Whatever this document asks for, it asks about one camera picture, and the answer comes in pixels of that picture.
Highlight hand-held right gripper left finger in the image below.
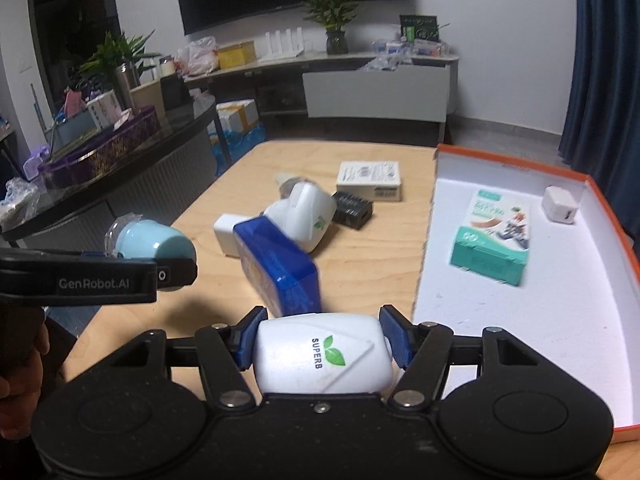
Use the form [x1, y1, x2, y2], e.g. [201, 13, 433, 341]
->
[107, 305, 268, 409]

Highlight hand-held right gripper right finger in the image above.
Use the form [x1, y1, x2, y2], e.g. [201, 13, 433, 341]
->
[377, 304, 546, 409]

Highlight light blue toothpick holder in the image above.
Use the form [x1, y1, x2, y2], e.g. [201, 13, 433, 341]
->
[105, 212, 197, 292]

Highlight white adapter block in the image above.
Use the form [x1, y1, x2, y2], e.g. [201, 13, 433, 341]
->
[213, 213, 249, 259]

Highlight white plug-in device leaf logo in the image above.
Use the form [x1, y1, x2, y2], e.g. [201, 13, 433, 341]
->
[252, 312, 393, 395]

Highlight blue box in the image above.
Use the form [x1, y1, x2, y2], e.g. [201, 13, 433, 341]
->
[234, 216, 323, 318]

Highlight orange-rimmed white box tray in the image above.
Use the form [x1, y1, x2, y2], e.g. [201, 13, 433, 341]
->
[411, 143, 640, 445]

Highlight green bandage box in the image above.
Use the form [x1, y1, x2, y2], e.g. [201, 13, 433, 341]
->
[448, 187, 532, 287]

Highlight black ribbed adapter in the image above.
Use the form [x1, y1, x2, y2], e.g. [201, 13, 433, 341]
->
[331, 190, 376, 231]

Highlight white plug-in device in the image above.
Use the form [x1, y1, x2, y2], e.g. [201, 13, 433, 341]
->
[263, 181, 338, 253]

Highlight white cube charger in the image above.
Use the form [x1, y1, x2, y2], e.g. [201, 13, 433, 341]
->
[541, 185, 581, 223]

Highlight person's left hand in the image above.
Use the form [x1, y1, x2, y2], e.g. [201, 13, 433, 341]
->
[0, 342, 51, 441]

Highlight black round table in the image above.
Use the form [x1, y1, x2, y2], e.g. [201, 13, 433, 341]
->
[0, 92, 233, 261]

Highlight clear crumpled plastic bag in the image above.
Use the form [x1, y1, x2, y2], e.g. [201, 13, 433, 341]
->
[0, 177, 41, 228]

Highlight purple patterned box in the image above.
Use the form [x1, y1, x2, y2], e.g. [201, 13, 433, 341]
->
[37, 106, 163, 191]

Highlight blue water bottle pack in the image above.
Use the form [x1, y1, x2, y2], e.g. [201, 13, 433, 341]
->
[207, 125, 268, 176]

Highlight white patterned box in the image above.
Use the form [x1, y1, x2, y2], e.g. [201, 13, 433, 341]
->
[85, 91, 123, 128]

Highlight white small carton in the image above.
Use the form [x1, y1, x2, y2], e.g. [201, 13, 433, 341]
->
[336, 160, 403, 202]

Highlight beige cardboard box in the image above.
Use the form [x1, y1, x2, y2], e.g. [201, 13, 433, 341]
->
[130, 80, 166, 117]

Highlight yellow and white cardboard box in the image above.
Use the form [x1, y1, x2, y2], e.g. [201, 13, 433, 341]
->
[215, 100, 261, 133]

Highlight leafy green plant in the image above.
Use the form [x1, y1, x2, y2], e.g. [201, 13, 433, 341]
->
[75, 30, 161, 92]

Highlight television cabinet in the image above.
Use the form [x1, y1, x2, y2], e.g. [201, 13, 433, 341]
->
[182, 50, 461, 143]

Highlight white router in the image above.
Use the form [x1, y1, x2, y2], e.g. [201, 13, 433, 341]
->
[259, 27, 307, 63]

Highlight clear packets in drawer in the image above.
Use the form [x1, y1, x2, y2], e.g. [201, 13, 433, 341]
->
[357, 55, 416, 72]

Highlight pile of small packets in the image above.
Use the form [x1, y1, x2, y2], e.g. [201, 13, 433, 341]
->
[372, 37, 448, 59]

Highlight potted plant in dark vase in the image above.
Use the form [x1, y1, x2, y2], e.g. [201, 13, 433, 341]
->
[300, 0, 362, 56]

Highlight green and black box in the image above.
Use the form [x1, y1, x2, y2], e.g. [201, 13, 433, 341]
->
[399, 14, 441, 43]

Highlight blue curtain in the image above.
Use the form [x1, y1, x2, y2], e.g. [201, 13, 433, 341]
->
[557, 0, 640, 253]

